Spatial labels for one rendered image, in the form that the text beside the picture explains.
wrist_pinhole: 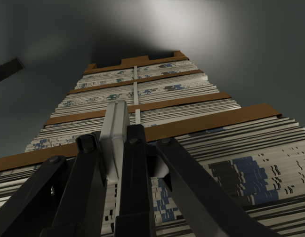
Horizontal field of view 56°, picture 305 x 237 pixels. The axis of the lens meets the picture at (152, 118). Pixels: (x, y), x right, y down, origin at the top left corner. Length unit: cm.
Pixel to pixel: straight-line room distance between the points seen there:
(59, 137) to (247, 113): 32
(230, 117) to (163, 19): 86
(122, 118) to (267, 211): 12
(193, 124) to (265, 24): 98
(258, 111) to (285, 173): 13
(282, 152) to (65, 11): 103
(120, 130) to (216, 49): 109
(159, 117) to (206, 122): 17
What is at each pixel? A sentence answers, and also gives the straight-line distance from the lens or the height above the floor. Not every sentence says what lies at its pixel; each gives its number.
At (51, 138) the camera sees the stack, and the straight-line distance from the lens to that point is 53.
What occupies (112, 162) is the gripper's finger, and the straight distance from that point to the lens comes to 17.
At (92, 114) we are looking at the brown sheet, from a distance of 60.
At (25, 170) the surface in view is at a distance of 37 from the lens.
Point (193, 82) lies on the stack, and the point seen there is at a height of 49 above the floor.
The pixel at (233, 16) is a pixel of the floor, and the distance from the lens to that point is 125.
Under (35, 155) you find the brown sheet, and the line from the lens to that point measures 39.
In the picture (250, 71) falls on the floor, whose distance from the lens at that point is 131.
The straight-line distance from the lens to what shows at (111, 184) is 28.
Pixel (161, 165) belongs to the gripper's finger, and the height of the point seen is 105.
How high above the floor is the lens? 118
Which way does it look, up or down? 68 degrees down
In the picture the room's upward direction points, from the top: 170 degrees clockwise
